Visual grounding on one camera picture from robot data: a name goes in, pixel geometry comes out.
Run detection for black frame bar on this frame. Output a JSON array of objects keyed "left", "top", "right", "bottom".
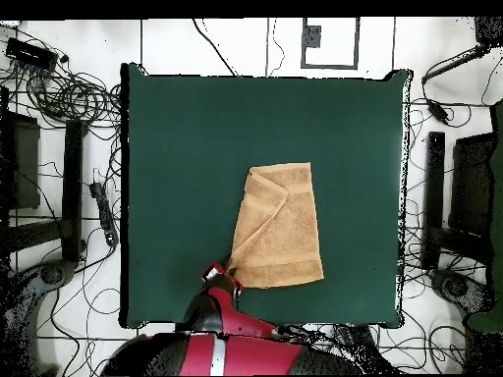
[
  {"left": 421, "top": 131, "right": 446, "bottom": 270},
  {"left": 61, "top": 119, "right": 88, "bottom": 262}
]

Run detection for black speckled box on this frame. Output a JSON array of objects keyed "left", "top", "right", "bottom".
[{"left": 474, "top": 16, "right": 503, "bottom": 48}]

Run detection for dark green table cloth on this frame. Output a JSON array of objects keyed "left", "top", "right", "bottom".
[{"left": 119, "top": 62, "right": 412, "bottom": 329}]

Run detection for orange terry towel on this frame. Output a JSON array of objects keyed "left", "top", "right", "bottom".
[{"left": 225, "top": 161, "right": 325, "bottom": 290}]

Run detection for black stand base with cables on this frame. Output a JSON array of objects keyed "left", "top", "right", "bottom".
[{"left": 427, "top": 268, "right": 494, "bottom": 315}]

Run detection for black slanted rod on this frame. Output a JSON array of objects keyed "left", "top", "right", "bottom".
[{"left": 420, "top": 43, "right": 490, "bottom": 85}]

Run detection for black cable tangle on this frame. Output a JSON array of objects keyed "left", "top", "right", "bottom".
[{"left": 0, "top": 23, "right": 123, "bottom": 131}]

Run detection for black flat panel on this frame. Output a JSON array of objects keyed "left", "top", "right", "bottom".
[{"left": 449, "top": 133, "right": 497, "bottom": 237}]

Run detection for black network switch box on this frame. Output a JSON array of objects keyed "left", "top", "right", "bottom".
[{"left": 5, "top": 36, "right": 59, "bottom": 72}]

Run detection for grey round-headed stand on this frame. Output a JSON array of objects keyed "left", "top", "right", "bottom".
[{"left": 0, "top": 258, "right": 80, "bottom": 376}]

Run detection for dark boxy cabinet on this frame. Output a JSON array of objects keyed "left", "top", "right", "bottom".
[{"left": 0, "top": 111, "right": 41, "bottom": 211}]

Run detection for grey square floor frame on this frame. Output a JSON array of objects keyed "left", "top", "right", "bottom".
[{"left": 301, "top": 17, "right": 361, "bottom": 71}]

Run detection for black power strip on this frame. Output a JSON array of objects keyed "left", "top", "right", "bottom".
[{"left": 88, "top": 181, "right": 120, "bottom": 247}]

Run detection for black power adapter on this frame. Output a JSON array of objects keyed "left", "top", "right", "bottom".
[{"left": 426, "top": 98, "right": 451, "bottom": 125}]

